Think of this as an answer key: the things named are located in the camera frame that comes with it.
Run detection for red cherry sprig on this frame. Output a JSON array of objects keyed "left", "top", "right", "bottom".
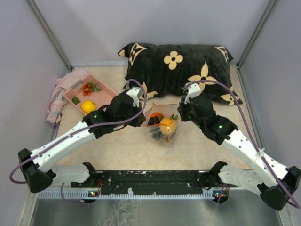
[{"left": 82, "top": 82, "right": 102, "bottom": 96}]

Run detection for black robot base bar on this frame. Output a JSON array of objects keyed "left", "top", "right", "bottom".
[{"left": 71, "top": 161, "right": 227, "bottom": 195}]

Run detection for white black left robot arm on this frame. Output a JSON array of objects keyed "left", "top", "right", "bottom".
[{"left": 18, "top": 87, "right": 146, "bottom": 193}]

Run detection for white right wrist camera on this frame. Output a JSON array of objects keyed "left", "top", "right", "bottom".
[{"left": 183, "top": 82, "right": 201, "bottom": 104}]

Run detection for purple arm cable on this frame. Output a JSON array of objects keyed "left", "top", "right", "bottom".
[
  {"left": 9, "top": 79, "right": 148, "bottom": 207},
  {"left": 185, "top": 79, "right": 301, "bottom": 209}
]

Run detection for pink cloth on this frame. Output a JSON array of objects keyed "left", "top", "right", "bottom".
[{"left": 47, "top": 69, "right": 88, "bottom": 126}]

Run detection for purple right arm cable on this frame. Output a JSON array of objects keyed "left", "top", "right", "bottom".
[{"left": 185, "top": 79, "right": 301, "bottom": 209}]

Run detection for orange peach fruit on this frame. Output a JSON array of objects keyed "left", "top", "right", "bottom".
[{"left": 159, "top": 117, "right": 177, "bottom": 134}]

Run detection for orange persimmon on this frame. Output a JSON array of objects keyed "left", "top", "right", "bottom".
[{"left": 150, "top": 112, "right": 164, "bottom": 121}]

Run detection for white slotted cable duct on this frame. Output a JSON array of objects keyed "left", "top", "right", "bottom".
[{"left": 37, "top": 189, "right": 230, "bottom": 200}]

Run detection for green loose leaf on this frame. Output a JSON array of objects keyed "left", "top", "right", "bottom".
[{"left": 71, "top": 96, "right": 81, "bottom": 105}]

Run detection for clear zip bag orange zipper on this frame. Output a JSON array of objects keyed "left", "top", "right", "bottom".
[{"left": 142, "top": 103, "right": 180, "bottom": 146}]

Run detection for dark grape bunch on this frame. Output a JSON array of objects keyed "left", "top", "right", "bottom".
[{"left": 147, "top": 118, "right": 160, "bottom": 126}]

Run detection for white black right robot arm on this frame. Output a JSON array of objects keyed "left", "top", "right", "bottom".
[{"left": 178, "top": 96, "right": 301, "bottom": 211}]

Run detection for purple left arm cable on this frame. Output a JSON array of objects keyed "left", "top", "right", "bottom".
[{"left": 9, "top": 79, "right": 148, "bottom": 207}]

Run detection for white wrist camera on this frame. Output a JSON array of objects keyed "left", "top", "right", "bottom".
[
  {"left": 183, "top": 82, "right": 201, "bottom": 104},
  {"left": 126, "top": 86, "right": 143, "bottom": 107}
]

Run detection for pink plastic basket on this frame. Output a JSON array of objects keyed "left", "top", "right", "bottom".
[{"left": 63, "top": 74, "right": 118, "bottom": 115}]

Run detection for yellow lemon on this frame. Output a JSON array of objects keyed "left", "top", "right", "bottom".
[{"left": 81, "top": 100, "right": 96, "bottom": 114}]

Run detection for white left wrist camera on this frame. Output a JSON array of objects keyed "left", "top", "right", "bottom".
[{"left": 126, "top": 86, "right": 143, "bottom": 107}]

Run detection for brown longan bunch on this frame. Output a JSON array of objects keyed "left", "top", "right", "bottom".
[{"left": 152, "top": 131, "right": 176, "bottom": 143}]

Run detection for black pillow cream flowers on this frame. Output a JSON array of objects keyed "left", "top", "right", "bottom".
[{"left": 118, "top": 42, "right": 242, "bottom": 105}]

